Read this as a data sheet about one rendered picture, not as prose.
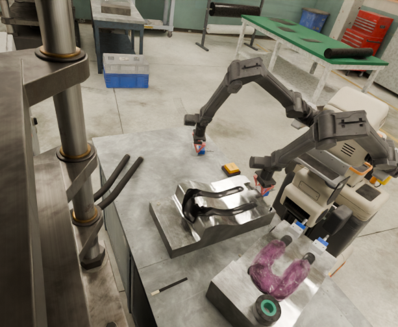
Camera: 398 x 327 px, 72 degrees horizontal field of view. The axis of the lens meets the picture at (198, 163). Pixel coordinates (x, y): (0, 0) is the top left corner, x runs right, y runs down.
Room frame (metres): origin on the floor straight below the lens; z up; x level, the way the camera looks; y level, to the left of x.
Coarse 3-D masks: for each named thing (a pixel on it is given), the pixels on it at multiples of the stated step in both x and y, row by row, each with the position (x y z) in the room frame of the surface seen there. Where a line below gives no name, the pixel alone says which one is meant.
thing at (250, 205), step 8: (192, 192) 0.85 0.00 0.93; (200, 192) 0.87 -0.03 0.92; (208, 192) 0.90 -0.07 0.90; (216, 192) 0.93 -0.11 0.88; (224, 192) 0.94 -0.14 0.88; (232, 192) 0.95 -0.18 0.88; (184, 200) 0.81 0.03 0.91; (192, 200) 0.80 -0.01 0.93; (184, 208) 0.80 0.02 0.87; (192, 208) 0.77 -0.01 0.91; (200, 208) 0.76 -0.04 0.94; (208, 208) 0.77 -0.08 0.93; (216, 208) 0.80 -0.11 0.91; (232, 208) 0.84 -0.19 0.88; (240, 208) 0.86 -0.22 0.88; (248, 208) 0.87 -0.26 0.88; (184, 216) 0.75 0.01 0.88; (192, 216) 0.76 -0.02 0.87; (200, 216) 0.72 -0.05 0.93
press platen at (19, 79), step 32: (0, 64) 0.43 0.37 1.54; (32, 64) 0.47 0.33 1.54; (64, 64) 0.49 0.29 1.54; (0, 96) 0.33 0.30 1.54; (32, 96) 0.40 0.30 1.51; (0, 128) 0.26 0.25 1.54; (0, 160) 0.21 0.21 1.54; (32, 160) 0.26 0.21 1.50; (0, 192) 0.17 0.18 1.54; (32, 192) 0.19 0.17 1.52; (0, 224) 0.13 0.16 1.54; (32, 224) 0.14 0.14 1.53; (0, 256) 0.10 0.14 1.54; (32, 256) 0.11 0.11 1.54; (0, 288) 0.08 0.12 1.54; (32, 288) 0.09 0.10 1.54; (0, 320) 0.06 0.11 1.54; (32, 320) 0.07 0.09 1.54
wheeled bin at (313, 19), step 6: (306, 12) 8.33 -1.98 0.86; (312, 12) 8.12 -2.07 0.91; (318, 12) 8.06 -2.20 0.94; (324, 12) 8.20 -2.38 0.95; (306, 18) 8.28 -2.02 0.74; (312, 18) 8.11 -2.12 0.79; (318, 18) 8.16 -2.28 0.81; (324, 18) 8.26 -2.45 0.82; (300, 24) 8.43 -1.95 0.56; (306, 24) 8.23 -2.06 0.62; (312, 24) 8.11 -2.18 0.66; (318, 24) 8.21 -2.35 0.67; (318, 30) 8.28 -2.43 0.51
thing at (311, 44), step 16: (256, 16) 5.90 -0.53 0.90; (240, 32) 5.75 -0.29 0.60; (272, 32) 4.87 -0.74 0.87; (288, 32) 4.95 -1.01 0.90; (304, 32) 5.22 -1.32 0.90; (240, 48) 5.73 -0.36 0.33; (304, 48) 4.18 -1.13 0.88; (320, 48) 4.28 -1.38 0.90; (336, 48) 3.87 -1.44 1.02; (352, 48) 4.07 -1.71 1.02; (368, 48) 4.30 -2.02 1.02; (272, 64) 4.74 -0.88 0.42; (288, 64) 5.53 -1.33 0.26; (336, 64) 3.76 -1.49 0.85; (352, 64) 3.87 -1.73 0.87; (368, 64) 4.03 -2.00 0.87; (384, 64) 4.19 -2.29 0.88; (288, 80) 4.59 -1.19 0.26; (304, 80) 4.76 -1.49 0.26; (320, 80) 3.79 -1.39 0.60; (368, 80) 4.26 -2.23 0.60; (304, 96) 4.04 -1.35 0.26; (320, 96) 4.17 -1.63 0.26
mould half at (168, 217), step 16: (240, 176) 1.07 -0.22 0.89; (176, 192) 0.87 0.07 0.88; (240, 192) 0.96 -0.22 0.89; (256, 192) 0.98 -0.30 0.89; (160, 208) 0.78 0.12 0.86; (176, 208) 0.80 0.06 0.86; (224, 208) 0.83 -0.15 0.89; (256, 208) 0.87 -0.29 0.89; (160, 224) 0.70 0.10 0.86; (176, 224) 0.72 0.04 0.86; (192, 224) 0.73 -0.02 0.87; (208, 224) 0.69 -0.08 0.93; (224, 224) 0.72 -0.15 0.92; (240, 224) 0.77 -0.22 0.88; (256, 224) 0.82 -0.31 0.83; (176, 240) 0.64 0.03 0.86; (192, 240) 0.66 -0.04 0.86; (208, 240) 0.69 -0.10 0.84; (176, 256) 0.61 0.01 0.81
